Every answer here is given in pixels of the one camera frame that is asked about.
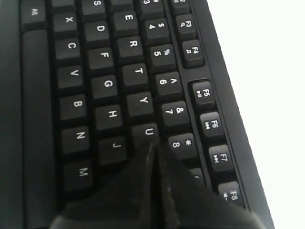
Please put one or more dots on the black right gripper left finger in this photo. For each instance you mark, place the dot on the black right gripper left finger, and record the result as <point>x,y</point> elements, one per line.
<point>131,200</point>

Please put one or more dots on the black acer keyboard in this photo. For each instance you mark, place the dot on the black acer keyboard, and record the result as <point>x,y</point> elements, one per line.
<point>84,83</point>

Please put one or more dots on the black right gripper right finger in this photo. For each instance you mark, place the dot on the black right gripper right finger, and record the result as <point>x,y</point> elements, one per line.
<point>188,205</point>

